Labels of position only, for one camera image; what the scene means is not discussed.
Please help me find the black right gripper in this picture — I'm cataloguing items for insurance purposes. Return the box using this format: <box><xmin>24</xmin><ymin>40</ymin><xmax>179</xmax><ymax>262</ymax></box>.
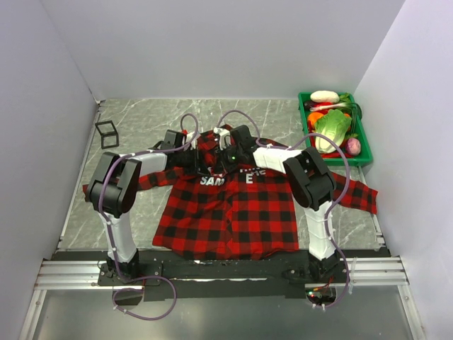
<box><xmin>214</xmin><ymin>143</ymin><xmax>243</xmax><ymax>175</ymax></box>

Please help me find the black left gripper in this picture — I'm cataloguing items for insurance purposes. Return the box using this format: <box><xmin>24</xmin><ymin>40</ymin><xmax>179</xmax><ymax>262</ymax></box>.
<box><xmin>175</xmin><ymin>146</ymin><xmax>210</xmax><ymax>176</ymax></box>

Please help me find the red black plaid shirt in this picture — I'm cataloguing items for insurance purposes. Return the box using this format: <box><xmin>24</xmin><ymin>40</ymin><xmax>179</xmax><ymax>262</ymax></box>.
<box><xmin>137</xmin><ymin>130</ymin><xmax>377</xmax><ymax>260</ymax></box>

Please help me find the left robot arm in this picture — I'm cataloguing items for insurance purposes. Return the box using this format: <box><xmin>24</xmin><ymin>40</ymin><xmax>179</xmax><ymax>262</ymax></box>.
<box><xmin>86</xmin><ymin>130</ymin><xmax>200</xmax><ymax>285</ymax></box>

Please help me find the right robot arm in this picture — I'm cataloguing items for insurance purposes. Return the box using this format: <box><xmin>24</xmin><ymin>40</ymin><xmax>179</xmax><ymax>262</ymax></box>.
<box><xmin>214</xmin><ymin>125</ymin><xmax>339</xmax><ymax>283</ymax></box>

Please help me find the black brooch display box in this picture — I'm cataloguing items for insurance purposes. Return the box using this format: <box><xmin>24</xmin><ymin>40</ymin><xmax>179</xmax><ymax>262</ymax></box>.
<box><xmin>95</xmin><ymin>120</ymin><xmax>120</xmax><ymax>149</ymax></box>

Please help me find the orange fruit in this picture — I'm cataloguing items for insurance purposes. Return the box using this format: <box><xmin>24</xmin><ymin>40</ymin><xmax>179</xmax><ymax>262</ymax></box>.
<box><xmin>307</xmin><ymin>111</ymin><xmax>323</xmax><ymax>125</ymax></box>

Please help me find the dark purple eggplant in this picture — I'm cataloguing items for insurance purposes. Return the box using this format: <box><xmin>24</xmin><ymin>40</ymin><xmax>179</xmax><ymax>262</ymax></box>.
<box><xmin>303</xmin><ymin>100</ymin><xmax>316</xmax><ymax>109</ymax></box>

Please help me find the red chili pepper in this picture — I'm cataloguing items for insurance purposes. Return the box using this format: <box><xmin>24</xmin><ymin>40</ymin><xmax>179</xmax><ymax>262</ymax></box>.
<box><xmin>322</xmin><ymin>152</ymin><xmax>352</xmax><ymax>159</ymax></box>

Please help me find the green white cabbage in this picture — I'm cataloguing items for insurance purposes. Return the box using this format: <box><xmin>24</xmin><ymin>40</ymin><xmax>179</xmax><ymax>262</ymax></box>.
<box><xmin>315</xmin><ymin>109</ymin><xmax>352</xmax><ymax>154</ymax></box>

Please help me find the white potato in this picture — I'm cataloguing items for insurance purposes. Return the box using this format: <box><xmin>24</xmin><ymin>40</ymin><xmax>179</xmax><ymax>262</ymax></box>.
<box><xmin>310</xmin><ymin>91</ymin><xmax>340</xmax><ymax>103</ymax></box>

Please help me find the purple onion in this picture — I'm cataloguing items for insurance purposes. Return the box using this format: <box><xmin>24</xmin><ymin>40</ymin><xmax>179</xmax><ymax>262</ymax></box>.
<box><xmin>345</xmin><ymin>137</ymin><xmax>362</xmax><ymax>157</ymax></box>

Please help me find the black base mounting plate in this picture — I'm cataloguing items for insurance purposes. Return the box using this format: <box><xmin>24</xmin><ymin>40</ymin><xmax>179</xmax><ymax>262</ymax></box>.
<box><xmin>98</xmin><ymin>250</ymin><xmax>346</xmax><ymax>302</ymax></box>

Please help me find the white green onion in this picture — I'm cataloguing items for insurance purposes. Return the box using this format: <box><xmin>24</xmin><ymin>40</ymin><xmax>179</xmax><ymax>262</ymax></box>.
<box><xmin>310</xmin><ymin>102</ymin><xmax>356</xmax><ymax>112</ymax></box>

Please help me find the green plastic tray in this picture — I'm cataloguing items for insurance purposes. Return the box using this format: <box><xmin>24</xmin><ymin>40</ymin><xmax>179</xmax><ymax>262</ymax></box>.
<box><xmin>298</xmin><ymin>92</ymin><xmax>373</xmax><ymax>166</ymax></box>

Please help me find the small circuit board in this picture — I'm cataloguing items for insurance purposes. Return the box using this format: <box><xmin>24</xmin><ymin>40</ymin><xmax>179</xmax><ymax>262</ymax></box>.
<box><xmin>306</xmin><ymin>287</ymin><xmax>337</xmax><ymax>306</ymax></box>

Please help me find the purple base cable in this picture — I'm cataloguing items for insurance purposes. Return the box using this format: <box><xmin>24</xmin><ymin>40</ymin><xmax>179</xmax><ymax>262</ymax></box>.
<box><xmin>112</xmin><ymin>276</ymin><xmax>178</xmax><ymax>321</ymax></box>

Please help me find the aluminium frame rail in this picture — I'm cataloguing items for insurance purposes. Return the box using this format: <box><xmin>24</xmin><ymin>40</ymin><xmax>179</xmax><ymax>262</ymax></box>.
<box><xmin>34</xmin><ymin>258</ymin><xmax>408</xmax><ymax>290</ymax></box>

